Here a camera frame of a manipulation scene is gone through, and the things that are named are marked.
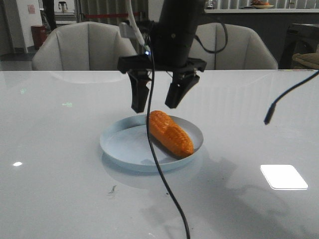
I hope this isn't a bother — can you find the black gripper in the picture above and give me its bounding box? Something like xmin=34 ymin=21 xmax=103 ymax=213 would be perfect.
xmin=117 ymin=55 xmax=207 ymax=113

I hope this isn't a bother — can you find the orange corn cob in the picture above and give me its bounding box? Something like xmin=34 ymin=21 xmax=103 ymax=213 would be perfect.
xmin=149 ymin=111 xmax=194 ymax=158

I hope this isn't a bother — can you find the light blue round plate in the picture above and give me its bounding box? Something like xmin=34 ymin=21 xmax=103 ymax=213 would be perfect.
xmin=100 ymin=115 xmax=204 ymax=172

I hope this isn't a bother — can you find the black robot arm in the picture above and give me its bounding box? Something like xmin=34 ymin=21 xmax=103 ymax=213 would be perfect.
xmin=118 ymin=0 xmax=206 ymax=113

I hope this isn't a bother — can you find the grey left dining chair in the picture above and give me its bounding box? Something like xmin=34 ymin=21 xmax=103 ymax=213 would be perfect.
xmin=32 ymin=21 xmax=137 ymax=71

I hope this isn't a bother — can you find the grey dining chair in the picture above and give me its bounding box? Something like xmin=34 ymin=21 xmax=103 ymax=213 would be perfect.
xmin=32 ymin=21 xmax=137 ymax=71
xmin=189 ymin=23 xmax=278 ymax=70

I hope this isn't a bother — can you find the grey right dining chair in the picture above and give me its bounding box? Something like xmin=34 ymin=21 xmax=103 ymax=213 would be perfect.
xmin=189 ymin=23 xmax=278 ymax=70

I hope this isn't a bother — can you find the red barrier belt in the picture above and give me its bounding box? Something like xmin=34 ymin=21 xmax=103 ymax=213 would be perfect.
xmin=83 ymin=11 xmax=145 ymax=18

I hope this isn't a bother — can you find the fruit bowl on counter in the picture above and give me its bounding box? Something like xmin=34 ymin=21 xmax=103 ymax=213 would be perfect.
xmin=251 ymin=0 xmax=274 ymax=9

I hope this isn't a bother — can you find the dark grey sideboard counter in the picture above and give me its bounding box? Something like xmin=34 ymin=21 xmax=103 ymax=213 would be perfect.
xmin=200 ymin=9 xmax=319 ymax=63

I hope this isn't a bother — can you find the red bin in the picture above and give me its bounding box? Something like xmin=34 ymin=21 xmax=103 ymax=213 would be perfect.
xmin=31 ymin=25 xmax=47 ymax=50

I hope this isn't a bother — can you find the dark armchair with cushion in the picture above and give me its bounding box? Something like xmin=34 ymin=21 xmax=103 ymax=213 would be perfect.
xmin=279 ymin=23 xmax=319 ymax=69

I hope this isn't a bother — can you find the white braided cable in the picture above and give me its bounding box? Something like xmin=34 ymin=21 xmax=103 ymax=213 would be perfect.
xmin=119 ymin=0 xmax=150 ymax=50

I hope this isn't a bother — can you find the black hanging cable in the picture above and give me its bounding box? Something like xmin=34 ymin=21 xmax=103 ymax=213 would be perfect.
xmin=145 ymin=32 xmax=191 ymax=239

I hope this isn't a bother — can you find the black cable with plug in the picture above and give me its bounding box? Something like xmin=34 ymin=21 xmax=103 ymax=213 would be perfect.
xmin=264 ymin=69 xmax=319 ymax=125

